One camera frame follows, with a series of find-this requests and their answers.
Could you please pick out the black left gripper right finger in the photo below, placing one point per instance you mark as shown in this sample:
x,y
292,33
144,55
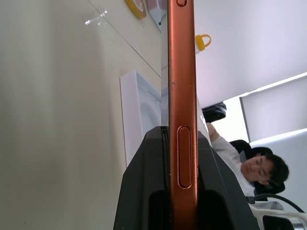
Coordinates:
x,y
216,191

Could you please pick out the orange smartphone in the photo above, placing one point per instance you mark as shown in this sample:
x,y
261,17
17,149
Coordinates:
x,y
183,95

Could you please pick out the white plastic tray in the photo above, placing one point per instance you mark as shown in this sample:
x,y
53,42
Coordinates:
x,y
130,107

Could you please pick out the seated person in white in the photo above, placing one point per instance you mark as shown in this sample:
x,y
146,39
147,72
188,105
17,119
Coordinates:
x,y
259,167

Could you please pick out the white partition panel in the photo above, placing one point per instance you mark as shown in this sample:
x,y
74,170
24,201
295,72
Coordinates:
x,y
273,115

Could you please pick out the white box lid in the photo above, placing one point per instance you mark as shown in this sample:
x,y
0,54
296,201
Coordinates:
x,y
157,14

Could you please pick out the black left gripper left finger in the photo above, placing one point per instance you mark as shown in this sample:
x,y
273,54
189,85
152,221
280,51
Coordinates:
x,y
144,182

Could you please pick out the black bag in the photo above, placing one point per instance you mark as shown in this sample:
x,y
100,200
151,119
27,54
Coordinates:
x,y
214,112

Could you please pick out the silver robot body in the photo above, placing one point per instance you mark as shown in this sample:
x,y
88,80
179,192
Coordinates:
x,y
285,221

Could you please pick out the yellow tape roll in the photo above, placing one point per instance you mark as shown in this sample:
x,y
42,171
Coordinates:
x,y
135,8

